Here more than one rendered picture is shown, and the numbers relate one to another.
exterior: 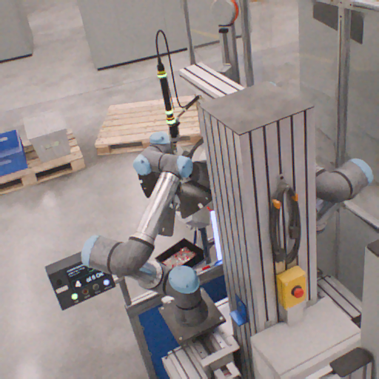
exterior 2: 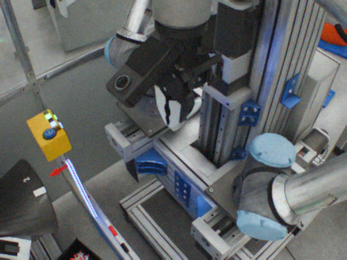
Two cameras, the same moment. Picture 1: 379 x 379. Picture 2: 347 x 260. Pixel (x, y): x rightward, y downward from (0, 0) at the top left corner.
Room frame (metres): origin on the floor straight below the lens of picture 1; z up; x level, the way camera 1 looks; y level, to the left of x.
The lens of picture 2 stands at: (1.86, 0.41, 1.81)
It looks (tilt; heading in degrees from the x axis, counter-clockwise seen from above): 49 degrees down; 250
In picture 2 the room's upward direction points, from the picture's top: straight up
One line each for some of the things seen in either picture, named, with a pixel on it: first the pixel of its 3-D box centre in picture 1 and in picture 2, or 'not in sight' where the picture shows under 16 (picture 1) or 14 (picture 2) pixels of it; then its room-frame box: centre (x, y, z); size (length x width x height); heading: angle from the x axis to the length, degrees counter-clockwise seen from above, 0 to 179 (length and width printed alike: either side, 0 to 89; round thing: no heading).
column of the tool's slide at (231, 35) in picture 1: (240, 158); not in sight; (2.90, -0.39, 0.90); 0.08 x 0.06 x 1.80; 55
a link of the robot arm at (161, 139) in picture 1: (160, 147); not in sight; (1.73, 0.08, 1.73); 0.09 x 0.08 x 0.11; 145
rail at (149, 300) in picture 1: (205, 274); (115, 238); (1.94, -0.01, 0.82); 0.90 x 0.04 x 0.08; 110
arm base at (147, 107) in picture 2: not in sight; (154, 94); (1.66, -0.38, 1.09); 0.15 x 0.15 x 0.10
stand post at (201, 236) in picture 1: (205, 257); not in sight; (2.47, -0.03, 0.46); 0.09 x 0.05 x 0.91; 20
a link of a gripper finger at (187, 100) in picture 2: not in sight; (180, 98); (1.74, 0.10, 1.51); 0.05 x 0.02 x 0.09; 111
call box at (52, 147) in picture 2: not in sight; (49, 135); (2.07, -0.38, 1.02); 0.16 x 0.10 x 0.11; 110
